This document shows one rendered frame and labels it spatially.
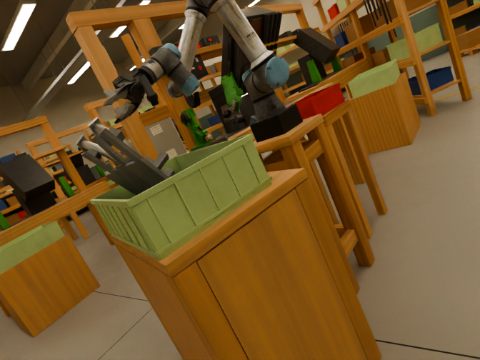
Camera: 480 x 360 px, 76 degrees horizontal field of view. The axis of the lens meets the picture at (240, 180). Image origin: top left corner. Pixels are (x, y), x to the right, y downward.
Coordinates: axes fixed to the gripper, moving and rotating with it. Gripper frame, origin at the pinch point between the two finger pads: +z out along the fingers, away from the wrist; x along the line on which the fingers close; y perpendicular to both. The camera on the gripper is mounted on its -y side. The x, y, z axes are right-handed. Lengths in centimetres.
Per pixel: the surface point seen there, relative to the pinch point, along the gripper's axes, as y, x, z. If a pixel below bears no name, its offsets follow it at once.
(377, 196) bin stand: -95, -111, -87
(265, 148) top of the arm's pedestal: -37, -39, -38
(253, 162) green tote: -49.2, -3.0, -7.8
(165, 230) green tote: -42.5, 3.0, 24.1
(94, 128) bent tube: 0.2, 0.8, 8.1
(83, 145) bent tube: 10.3, -11.3, 11.1
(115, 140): -20.4, 12.9, 13.1
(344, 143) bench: -58, -139, -141
